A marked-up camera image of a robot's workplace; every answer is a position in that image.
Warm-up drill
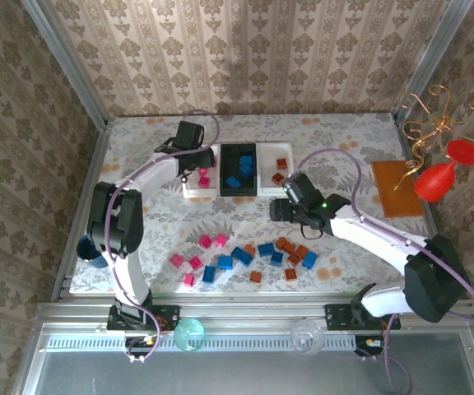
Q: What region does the gold wire ornament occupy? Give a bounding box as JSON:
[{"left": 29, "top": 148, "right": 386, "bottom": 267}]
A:
[{"left": 393, "top": 84, "right": 474, "bottom": 191}]

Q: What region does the aluminium frame post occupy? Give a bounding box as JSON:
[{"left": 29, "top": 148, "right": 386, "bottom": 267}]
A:
[
  {"left": 393, "top": 0, "right": 467, "bottom": 119},
  {"left": 21, "top": 0, "right": 109, "bottom": 131}
]

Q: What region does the brown wooden board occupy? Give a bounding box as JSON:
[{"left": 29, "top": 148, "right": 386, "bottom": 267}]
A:
[{"left": 371, "top": 160, "right": 425, "bottom": 218}]

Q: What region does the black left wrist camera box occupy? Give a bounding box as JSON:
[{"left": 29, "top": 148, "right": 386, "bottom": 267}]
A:
[{"left": 176, "top": 120, "right": 206, "bottom": 150}]

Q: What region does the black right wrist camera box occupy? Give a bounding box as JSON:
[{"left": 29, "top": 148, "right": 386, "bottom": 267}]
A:
[{"left": 282, "top": 172, "right": 325, "bottom": 207}]

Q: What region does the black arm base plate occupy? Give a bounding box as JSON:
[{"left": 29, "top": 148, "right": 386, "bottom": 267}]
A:
[
  {"left": 323, "top": 303, "right": 402, "bottom": 331},
  {"left": 107, "top": 304, "right": 181, "bottom": 331}
]

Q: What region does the grey slotted cable duct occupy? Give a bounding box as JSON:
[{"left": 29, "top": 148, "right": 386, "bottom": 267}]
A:
[{"left": 41, "top": 333, "right": 360, "bottom": 351}]

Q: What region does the clear glass cup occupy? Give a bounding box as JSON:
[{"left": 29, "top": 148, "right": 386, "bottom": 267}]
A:
[{"left": 289, "top": 318, "right": 325, "bottom": 355}]

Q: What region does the black connector box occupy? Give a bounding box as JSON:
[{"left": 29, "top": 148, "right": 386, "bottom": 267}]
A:
[
  {"left": 354, "top": 335, "right": 386, "bottom": 357},
  {"left": 124, "top": 335, "right": 160, "bottom": 356}
]

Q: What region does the white plastic bin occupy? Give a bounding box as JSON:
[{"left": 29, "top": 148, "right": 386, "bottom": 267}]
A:
[
  {"left": 182, "top": 142, "right": 222, "bottom": 200},
  {"left": 256, "top": 142, "right": 295, "bottom": 198}
]

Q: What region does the aluminium table side rail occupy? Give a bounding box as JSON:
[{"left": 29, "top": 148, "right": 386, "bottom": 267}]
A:
[
  {"left": 391, "top": 110, "right": 448, "bottom": 256},
  {"left": 51, "top": 127, "right": 113, "bottom": 304}
]

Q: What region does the grey metal panel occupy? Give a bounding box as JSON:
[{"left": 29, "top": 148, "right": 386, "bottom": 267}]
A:
[{"left": 22, "top": 324, "right": 474, "bottom": 395}]

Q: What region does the teal glass cup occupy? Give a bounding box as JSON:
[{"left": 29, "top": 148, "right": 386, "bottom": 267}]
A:
[{"left": 174, "top": 317, "right": 207, "bottom": 353}]

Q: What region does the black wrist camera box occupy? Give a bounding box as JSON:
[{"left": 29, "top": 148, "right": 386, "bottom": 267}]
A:
[
  {"left": 282, "top": 172, "right": 325, "bottom": 207},
  {"left": 176, "top": 120, "right": 206, "bottom": 150}
]

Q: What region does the black plastic bin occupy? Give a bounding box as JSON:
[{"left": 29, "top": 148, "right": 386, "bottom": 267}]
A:
[{"left": 219, "top": 142, "right": 259, "bottom": 198}]

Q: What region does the aluminium mounting rail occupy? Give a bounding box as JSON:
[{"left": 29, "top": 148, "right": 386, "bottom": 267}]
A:
[{"left": 35, "top": 300, "right": 474, "bottom": 330}]

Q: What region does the dark blue round cup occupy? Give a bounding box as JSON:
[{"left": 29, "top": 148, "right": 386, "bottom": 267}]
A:
[{"left": 76, "top": 236, "right": 110, "bottom": 269}]

